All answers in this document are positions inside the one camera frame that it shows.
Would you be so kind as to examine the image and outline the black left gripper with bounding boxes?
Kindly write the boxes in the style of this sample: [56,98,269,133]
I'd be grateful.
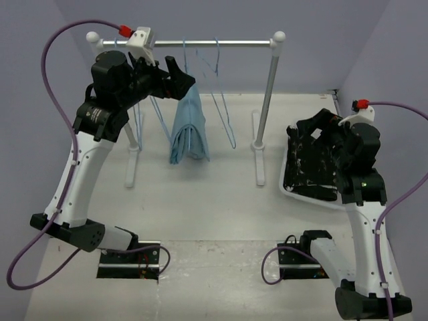
[118,50,195,108]

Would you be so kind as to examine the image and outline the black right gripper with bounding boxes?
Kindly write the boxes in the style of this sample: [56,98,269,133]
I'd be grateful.
[298,108,352,168]

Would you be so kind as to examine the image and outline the blue wire hanger holding trousers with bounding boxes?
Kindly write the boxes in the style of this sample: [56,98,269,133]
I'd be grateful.
[183,37,193,154]

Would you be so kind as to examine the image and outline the light blue trousers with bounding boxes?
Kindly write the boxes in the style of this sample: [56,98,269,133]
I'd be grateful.
[169,84,210,165]

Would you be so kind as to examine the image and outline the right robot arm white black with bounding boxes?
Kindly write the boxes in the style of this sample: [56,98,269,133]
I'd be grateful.
[296,108,413,320]

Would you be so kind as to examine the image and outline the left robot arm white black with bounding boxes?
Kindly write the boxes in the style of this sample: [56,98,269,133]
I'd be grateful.
[30,50,195,263]

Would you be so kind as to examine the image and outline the white plastic basket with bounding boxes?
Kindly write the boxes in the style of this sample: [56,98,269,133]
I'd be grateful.
[278,146,348,211]

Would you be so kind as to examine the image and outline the silver clothes rack with white feet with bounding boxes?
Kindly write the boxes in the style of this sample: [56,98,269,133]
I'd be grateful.
[86,31,287,189]

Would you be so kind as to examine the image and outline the aluminium rail right table edge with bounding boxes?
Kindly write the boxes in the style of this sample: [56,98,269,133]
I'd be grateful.
[329,89,341,116]

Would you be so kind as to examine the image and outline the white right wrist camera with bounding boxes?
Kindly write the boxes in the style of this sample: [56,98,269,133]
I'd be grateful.
[338,105,375,126]

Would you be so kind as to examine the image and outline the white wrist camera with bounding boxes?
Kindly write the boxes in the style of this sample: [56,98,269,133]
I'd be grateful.
[126,27,155,66]
[338,105,375,126]

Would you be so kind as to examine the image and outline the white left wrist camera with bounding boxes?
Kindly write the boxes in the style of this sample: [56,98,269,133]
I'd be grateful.
[126,27,155,66]

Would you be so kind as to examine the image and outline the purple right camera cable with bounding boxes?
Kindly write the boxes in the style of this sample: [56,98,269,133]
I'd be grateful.
[261,99,428,320]

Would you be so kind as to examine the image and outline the purple camera cable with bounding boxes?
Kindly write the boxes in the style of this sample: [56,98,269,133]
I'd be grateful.
[7,19,171,291]
[261,99,428,320]

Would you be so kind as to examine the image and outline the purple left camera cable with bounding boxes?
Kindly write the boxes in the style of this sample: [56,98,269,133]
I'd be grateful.
[7,19,171,291]

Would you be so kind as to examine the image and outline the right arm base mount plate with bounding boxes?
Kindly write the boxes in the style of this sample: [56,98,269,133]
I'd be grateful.
[278,249,328,280]

